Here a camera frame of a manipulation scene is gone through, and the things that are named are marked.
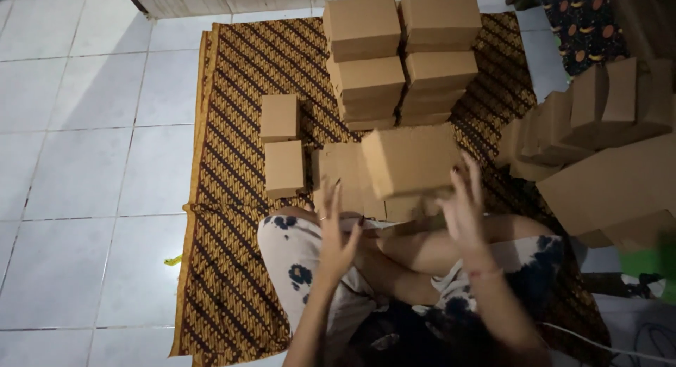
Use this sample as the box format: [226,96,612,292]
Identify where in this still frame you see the green plastic item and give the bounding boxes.
[619,235,676,305]

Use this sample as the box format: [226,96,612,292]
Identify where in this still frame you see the white grey cloth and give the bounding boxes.
[591,292,676,367]

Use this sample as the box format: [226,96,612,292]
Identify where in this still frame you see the heap of unfolded cardboard boxes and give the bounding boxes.
[495,57,676,251]

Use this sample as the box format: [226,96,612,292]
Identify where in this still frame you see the person's left hand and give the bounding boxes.
[315,179,367,284]

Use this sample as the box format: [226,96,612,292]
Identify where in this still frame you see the dark fruit print cloth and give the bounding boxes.
[538,0,630,76]

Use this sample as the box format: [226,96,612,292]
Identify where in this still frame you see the stack of closed cardboard boxes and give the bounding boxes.
[322,0,483,132]

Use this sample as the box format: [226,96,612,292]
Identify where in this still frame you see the person's right hand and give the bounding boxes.
[435,153,501,276]

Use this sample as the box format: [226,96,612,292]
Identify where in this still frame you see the white blue tie-dye shorts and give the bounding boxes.
[257,214,567,367]

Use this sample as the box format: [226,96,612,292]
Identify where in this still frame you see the large closed cardboard box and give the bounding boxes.
[361,123,463,201]

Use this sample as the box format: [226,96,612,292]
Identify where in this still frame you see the brown patterned batik cloth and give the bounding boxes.
[169,11,613,367]

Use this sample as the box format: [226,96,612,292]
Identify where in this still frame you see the pile of flat cardboard sheets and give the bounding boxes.
[311,142,443,223]

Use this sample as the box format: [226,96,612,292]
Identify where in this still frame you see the small closed cardboard box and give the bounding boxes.
[260,94,301,144]
[264,140,305,200]

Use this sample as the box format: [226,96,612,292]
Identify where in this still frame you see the white cable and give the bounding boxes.
[539,322,676,366]

